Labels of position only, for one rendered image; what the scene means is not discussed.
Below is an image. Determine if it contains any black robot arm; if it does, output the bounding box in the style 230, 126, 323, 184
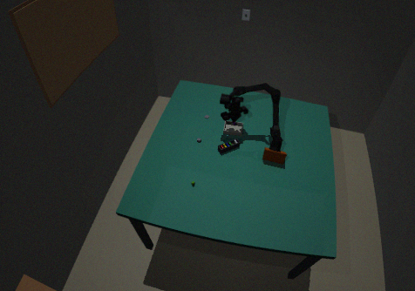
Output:
220, 83, 283, 152

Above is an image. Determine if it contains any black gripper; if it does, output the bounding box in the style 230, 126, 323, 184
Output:
221, 104, 248, 123

